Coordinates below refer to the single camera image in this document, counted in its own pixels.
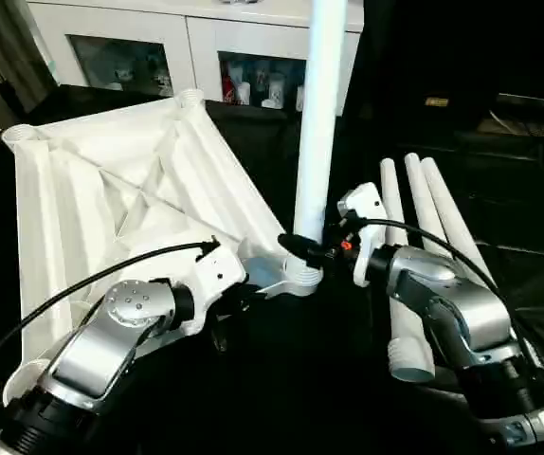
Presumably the white plastic table top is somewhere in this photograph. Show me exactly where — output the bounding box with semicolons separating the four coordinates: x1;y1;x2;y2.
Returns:
1;89;326;407

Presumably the black work mat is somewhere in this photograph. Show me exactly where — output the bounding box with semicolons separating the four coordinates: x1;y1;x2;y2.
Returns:
0;85;544;455

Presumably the pale blue bottle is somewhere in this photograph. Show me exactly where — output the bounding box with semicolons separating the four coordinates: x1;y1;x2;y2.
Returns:
263;63;288;109

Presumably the red bottle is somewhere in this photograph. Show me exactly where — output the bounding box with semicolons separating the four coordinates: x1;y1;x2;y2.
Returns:
221;72;239;105

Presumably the small white figurine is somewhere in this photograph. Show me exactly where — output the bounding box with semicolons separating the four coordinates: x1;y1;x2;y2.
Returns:
149;64;174;94
113;63;140;86

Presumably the white display cabinet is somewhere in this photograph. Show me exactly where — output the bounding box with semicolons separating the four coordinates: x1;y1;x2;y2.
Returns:
26;0;366;117

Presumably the black low cabinet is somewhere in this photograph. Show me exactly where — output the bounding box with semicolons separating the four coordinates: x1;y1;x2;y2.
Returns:
357;0;544;143

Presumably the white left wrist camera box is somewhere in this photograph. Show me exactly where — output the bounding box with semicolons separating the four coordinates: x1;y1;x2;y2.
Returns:
172;241;248;338

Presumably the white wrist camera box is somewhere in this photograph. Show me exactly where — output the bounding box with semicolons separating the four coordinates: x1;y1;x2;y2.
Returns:
335;182;389;287
172;241;248;338

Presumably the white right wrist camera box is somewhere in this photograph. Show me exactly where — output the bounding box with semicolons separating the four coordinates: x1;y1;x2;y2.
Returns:
335;182;389;287

